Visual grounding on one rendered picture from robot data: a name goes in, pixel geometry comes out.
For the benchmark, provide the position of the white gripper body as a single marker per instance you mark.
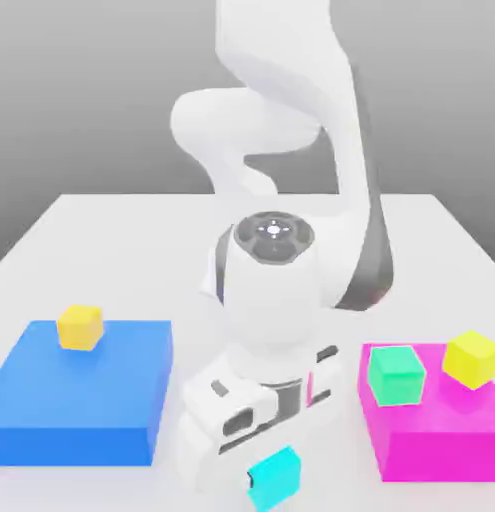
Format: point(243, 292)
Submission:
point(207, 468)

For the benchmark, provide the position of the small cyan cube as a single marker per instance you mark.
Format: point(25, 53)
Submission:
point(277, 478)

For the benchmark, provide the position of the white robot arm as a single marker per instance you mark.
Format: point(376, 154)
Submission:
point(271, 304)

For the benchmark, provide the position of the small orange-yellow cube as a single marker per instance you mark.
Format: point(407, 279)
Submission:
point(80, 330)

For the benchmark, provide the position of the small green cube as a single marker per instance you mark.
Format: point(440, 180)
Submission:
point(396, 378)

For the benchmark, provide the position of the small lemon yellow cube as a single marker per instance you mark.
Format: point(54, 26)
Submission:
point(471, 360)

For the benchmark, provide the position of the large blue box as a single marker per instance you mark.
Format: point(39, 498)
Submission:
point(75, 392)

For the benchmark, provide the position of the large magenta box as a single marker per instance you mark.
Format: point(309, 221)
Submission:
point(439, 440)

